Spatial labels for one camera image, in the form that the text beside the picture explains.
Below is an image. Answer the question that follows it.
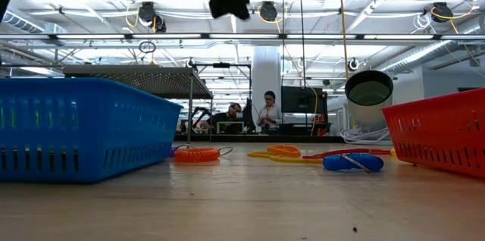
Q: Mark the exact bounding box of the orange coil wristband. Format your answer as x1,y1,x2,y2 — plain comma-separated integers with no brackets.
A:
174,145,234,164

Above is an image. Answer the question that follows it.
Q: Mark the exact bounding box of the orange rubber band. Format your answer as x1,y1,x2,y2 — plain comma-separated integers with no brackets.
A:
266,144,302,158

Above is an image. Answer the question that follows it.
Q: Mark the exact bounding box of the yellow rubber band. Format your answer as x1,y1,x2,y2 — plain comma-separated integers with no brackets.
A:
247,151,325,165

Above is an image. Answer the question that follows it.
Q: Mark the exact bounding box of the red rubber band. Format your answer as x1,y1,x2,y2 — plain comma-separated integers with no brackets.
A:
302,148,393,160

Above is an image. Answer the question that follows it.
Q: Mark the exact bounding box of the blue coil wristband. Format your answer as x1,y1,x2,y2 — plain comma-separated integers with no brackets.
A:
322,152,385,174

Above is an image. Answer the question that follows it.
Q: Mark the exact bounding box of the overhead light bar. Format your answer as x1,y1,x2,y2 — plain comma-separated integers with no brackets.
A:
0,33,485,42

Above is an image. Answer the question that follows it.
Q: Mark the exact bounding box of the white building column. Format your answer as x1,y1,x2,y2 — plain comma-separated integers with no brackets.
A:
251,45,282,135

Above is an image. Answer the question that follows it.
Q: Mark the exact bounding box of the grey perforated metal shelf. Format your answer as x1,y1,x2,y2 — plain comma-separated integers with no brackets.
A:
62,64,214,144

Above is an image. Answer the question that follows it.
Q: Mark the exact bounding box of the person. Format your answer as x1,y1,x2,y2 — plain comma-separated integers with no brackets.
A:
256,89,283,134
206,102,243,135

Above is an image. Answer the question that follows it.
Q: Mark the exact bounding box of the black monitor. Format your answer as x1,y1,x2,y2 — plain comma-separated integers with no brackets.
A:
280,86,329,115

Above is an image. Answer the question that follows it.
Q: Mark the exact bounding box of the blue plastic basket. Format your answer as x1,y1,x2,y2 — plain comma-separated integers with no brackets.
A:
0,77,183,185

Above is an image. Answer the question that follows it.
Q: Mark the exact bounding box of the red plastic basket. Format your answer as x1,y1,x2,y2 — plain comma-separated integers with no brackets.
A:
381,87,485,180

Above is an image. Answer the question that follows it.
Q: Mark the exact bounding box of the black ceiling cable reel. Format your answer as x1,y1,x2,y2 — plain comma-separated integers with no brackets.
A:
138,1,167,33
430,2,455,23
258,1,279,23

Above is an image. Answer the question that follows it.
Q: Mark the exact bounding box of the black hanging cable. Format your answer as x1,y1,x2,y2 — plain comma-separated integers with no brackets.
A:
296,0,308,87

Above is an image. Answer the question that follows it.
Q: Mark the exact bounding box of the thin yellow background cable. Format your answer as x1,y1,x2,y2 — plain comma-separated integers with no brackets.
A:
308,85,319,137

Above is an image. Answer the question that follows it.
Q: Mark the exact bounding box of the black aluminium table frame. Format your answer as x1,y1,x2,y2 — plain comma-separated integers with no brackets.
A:
173,134,344,144

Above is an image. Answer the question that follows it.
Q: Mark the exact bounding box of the white coiled lamp cable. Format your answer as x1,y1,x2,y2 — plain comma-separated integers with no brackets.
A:
339,125,394,146

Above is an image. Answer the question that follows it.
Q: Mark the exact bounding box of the silver ventilation duct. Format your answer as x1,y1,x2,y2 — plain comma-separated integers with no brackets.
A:
0,5,67,47
378,39,485,75

